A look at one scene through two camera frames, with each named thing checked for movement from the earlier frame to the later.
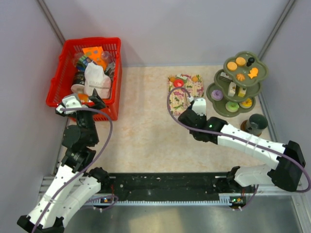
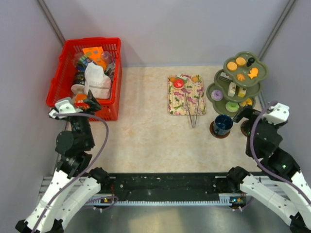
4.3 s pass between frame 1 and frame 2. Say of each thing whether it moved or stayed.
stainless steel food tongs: moved
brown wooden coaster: stayed
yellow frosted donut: stayed
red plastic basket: stayed
